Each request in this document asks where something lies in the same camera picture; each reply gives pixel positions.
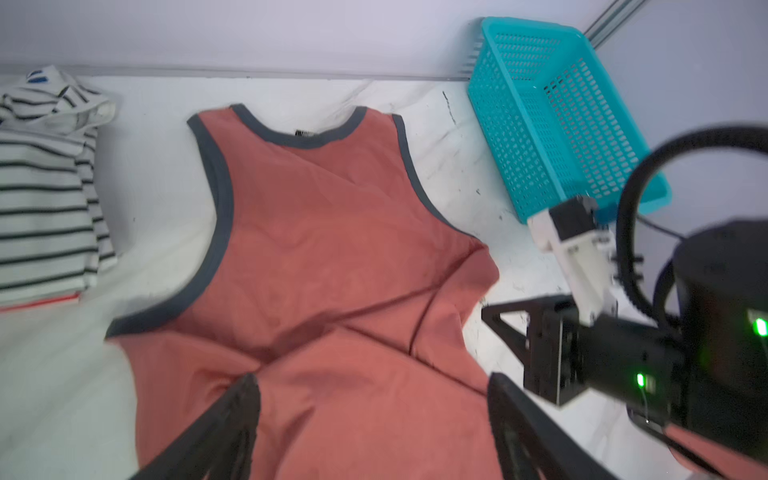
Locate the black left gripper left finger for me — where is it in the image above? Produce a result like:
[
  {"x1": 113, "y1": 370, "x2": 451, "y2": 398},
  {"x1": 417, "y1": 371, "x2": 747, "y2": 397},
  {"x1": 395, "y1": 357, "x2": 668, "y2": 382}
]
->
[{"x1": 132, "y1": 374, "x2": 261, "y2": 480}]

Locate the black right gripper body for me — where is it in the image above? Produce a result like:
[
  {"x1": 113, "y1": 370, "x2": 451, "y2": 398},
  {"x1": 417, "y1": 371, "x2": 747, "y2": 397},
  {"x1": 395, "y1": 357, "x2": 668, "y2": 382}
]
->
[{"x1": 523, "y1": 296, "x2": 687, "y2": 414}]

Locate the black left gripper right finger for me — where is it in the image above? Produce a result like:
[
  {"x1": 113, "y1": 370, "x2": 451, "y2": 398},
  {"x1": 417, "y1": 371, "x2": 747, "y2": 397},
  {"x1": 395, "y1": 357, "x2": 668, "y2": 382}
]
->
[{"x1": 487, "y1": 373, "x2": 614, "y2": 479}]

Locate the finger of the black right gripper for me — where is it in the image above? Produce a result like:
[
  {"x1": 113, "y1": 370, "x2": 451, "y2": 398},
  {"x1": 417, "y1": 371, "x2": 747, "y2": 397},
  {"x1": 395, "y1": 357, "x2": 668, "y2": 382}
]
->
[{"x1": 481, "y1": 295, "x2": 570, "y2": 366}]

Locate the dark red tank top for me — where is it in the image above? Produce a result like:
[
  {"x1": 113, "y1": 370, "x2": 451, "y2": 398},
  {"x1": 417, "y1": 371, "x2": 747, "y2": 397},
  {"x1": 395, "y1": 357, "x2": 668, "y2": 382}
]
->
[{"x1": 107, "y1": 105, "x2": 767, "y2": 479}]

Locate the black white striped tank top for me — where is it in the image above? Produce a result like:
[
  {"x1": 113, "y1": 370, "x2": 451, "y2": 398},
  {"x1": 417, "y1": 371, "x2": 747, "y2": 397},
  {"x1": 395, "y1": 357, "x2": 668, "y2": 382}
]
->
[{"x1": 1, "y1": 66, "x2": 117, "y2": 311}]

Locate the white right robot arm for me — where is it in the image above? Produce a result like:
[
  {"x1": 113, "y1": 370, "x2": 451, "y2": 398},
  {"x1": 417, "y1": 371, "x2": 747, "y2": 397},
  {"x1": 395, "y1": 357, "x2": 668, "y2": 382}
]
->
[{"x1": 481, "y1": 125, "x2": 767, "y2": 478}]

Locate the teal plastic basket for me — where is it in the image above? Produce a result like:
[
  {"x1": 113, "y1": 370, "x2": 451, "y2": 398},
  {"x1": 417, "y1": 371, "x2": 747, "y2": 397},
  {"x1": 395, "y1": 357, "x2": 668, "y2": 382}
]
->
[{"x1": 468, "y1": 17, "x2": 649, "y2": 225}]

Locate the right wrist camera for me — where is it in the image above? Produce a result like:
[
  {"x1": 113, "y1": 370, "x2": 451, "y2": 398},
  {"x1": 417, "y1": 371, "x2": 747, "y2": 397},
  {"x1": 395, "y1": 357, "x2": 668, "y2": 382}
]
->
[{"x1": 527, "y1": 196, "x2": 618, "y2": 326}]

